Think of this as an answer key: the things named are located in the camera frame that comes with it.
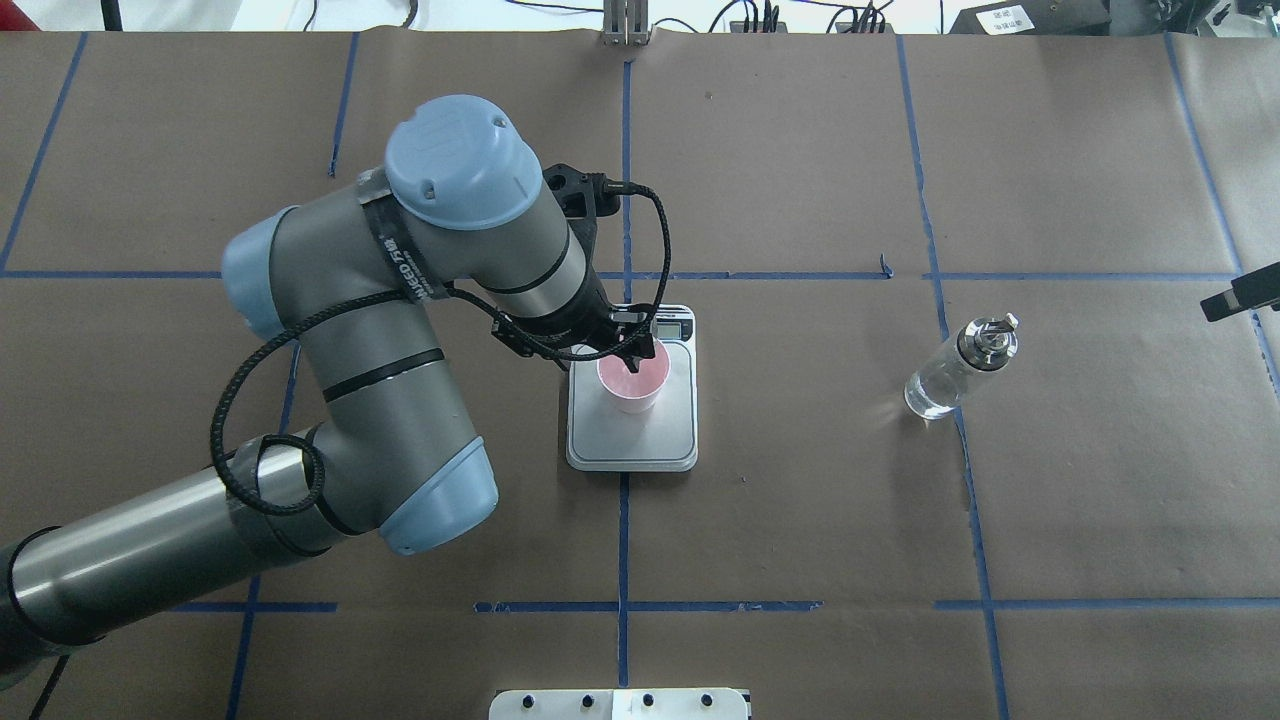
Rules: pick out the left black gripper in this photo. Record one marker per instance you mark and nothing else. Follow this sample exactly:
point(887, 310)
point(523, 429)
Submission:
point(566, 325)

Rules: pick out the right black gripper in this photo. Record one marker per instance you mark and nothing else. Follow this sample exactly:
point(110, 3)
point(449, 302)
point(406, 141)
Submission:
point(1243, 295)

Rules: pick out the clear glass sauce bottle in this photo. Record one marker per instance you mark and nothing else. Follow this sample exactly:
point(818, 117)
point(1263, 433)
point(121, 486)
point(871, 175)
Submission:
point(983, 348)

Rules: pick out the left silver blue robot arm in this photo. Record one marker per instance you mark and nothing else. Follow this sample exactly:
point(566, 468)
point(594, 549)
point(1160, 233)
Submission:
point(347, 419)

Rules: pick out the silver digital kitchen scale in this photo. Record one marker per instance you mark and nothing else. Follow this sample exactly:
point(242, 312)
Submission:
point(662, 438)

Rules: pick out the brown paper table cover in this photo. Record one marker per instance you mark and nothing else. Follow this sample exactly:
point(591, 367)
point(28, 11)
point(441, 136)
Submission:
point(1092, 534)

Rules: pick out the black box with label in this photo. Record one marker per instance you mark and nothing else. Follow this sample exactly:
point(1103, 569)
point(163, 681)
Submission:
point(1043, 18)

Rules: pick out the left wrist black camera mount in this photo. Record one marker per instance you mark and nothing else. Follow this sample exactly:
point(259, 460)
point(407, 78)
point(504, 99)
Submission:
point(583, 196)

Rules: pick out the aluminium frame post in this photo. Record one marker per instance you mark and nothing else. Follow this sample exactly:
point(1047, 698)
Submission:
point(626, 23)

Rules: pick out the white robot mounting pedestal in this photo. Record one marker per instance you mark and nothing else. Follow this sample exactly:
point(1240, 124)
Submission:
point(623, 703)

